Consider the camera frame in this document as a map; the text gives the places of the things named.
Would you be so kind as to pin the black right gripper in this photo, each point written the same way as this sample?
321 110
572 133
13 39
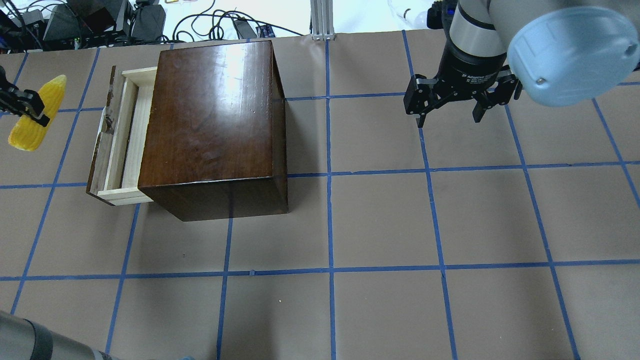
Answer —
469 70

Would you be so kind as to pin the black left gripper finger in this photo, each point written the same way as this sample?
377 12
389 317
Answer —
23 103

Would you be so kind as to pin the yellow corn cob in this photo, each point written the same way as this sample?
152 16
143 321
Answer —
30 130

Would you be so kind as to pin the wooden drawer with white handle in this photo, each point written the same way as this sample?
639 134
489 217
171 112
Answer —
121 138

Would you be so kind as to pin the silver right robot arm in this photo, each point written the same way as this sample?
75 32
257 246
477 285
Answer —
560 52

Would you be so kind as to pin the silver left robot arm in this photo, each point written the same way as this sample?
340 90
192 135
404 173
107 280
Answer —
23 339

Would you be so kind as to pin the dark wooden drawer cabinet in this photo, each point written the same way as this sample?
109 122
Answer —
215 145

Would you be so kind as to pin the aluminium frame post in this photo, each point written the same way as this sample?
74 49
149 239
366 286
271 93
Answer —
322 20

